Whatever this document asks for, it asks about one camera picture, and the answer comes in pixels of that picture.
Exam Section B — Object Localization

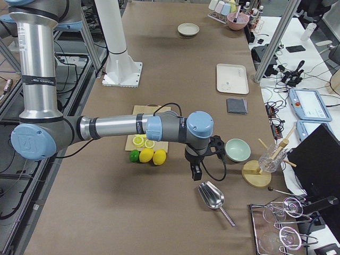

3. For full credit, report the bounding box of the crystal glass cup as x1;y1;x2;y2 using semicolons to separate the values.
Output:
259;144;287;173

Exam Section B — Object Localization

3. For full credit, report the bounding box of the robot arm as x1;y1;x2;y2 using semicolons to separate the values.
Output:
8;1;226;181

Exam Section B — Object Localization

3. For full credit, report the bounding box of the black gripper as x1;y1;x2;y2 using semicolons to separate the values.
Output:
185;135;224;181

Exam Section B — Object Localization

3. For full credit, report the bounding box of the blue teach pendant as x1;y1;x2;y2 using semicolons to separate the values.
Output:
296;120;322;141
288;88;333;122

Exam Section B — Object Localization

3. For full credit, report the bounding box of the mint green bowl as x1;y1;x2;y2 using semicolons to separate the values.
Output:
225;138;251;162

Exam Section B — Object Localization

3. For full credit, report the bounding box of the lemon slice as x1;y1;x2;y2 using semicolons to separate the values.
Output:
132;135;145;147
144;139;155;148

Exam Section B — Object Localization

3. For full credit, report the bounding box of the steel scoop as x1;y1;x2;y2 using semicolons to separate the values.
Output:
198;181;236;227

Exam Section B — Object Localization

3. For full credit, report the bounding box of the cream round plate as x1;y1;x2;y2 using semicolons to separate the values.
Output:
177;23;200;37

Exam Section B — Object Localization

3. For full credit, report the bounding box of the green lime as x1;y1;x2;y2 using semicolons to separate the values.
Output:
129;150;140;163

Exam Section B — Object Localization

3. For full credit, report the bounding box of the aluminium frame post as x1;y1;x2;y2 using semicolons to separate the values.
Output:
254;0;301;83

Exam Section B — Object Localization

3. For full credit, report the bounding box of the pink bowl with ice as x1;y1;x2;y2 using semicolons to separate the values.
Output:
227;12;249;31

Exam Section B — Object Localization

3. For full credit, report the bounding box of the white column pedestal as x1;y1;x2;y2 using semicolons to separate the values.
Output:
95;0;143;88

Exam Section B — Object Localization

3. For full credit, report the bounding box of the cream rabbit tray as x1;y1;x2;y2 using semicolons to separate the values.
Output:
216;63;249;95

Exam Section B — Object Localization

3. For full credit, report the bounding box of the wooden cutting board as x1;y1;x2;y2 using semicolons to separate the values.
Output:
125;105;168;152

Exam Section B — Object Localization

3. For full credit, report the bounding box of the grey folded cloth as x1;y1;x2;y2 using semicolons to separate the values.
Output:
226;98;248;115

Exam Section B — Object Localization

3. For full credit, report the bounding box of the black monitor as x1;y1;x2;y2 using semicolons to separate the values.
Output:
287;124;339;199

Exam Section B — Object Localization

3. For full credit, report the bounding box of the yellow lemon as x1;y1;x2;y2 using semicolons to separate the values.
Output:
139;148;154;163
152;149;167;166

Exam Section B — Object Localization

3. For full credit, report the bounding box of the wooden cup stand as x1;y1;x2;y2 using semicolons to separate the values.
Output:
242;126;297;188

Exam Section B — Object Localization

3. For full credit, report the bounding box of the wire glass holder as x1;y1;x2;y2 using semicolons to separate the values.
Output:
258;197;319;254

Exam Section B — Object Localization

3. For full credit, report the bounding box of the rack of pastel cups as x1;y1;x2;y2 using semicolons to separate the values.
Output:
208;0;236;24

